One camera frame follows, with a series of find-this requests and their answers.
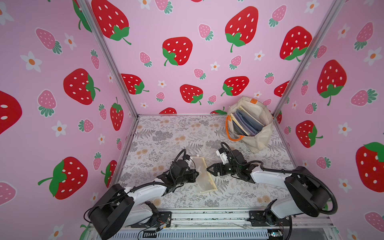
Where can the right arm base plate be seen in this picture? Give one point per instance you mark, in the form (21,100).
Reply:
(262,219)

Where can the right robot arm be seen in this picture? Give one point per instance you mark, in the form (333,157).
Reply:
(307,194)

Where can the cream trim pouch underneath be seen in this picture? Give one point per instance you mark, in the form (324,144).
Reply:
(204,180)

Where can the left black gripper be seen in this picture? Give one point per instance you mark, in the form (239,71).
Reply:
(192,177)

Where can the aluminium front rail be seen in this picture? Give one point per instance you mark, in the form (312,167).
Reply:
(229,224)

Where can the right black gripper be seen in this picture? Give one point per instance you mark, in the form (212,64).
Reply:
(223,168)

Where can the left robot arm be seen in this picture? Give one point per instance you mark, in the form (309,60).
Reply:
(115,209)

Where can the beige canvas bag orange handles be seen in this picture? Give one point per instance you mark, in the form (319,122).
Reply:
(260,112)

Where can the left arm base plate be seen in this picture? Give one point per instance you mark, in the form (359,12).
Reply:
(158,220)

